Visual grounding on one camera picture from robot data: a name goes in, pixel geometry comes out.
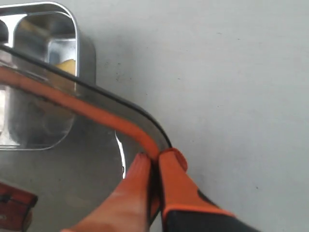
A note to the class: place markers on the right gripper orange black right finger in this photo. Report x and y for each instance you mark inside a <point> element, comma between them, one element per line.
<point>184,207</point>

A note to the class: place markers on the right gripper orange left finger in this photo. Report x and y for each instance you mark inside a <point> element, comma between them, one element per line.
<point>126,209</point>

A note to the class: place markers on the dark transparent lid orange seal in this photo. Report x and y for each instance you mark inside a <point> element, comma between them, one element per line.
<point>69,160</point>

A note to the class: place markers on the yellow cheese wedge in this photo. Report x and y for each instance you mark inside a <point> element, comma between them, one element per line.
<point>68,66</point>

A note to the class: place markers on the steel lunch box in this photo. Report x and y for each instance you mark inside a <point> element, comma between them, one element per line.
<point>46,31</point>

